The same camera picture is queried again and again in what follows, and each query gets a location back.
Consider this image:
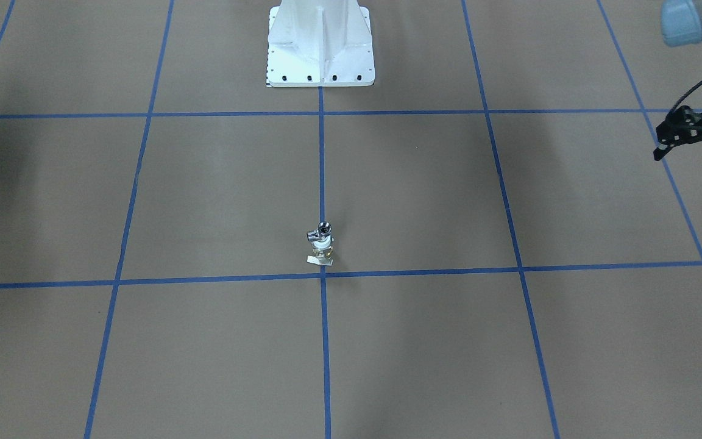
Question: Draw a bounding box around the chrome metal pipe fitting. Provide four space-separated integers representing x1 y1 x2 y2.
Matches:
306 221 332 242

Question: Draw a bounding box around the white PPR brass valve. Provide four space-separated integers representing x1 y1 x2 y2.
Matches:
306 236 334 266

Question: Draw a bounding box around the white metal camera stand base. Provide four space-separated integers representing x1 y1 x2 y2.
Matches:
266 1 376 87

